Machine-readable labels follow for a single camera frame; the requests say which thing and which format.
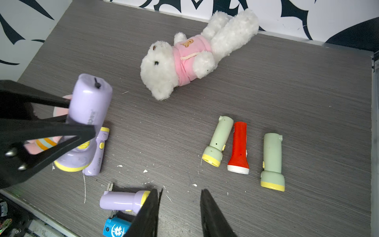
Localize white teddy bear pink shirt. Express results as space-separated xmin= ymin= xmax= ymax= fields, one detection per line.
xmin=140 ymin=9 xmax=259 ymax=101

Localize pink striped plush pig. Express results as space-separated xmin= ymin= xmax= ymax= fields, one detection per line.
xmin=23 ymin=94 xmax=73 ymax=155

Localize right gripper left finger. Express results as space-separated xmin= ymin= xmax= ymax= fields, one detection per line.
xmin=123 ymin=189 xmax=162 ymax=237

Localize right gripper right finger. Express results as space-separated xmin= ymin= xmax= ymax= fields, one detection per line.
xmin=200 ymin=189 xmax=237 ymax=237

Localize purple flashlight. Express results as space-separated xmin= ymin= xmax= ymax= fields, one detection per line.
xmin=83 ymin=127 xmax=110 ymax=176
xmin=54 ymin=74 xmax=113 ymax=172

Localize green flashlight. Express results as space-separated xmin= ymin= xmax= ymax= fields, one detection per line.
xmin=261 ymin=133 xmax=285 ymax=192
xmin=202 ymin=116 xmax=234 ymax=167

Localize purple flashlight sideways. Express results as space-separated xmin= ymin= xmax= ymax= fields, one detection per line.
xmin=100 ymin=182 xmax=151 ymax=214

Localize blue flashlight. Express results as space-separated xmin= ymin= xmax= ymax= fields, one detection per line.
xmin=103 ymin=216 xmax=131 ymax=237

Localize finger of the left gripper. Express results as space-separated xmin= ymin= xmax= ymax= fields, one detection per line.
xmin=1 ymin=118 xmax=96 ymax=189
xmin=1 ymin=80 xmax=70 ymax=119

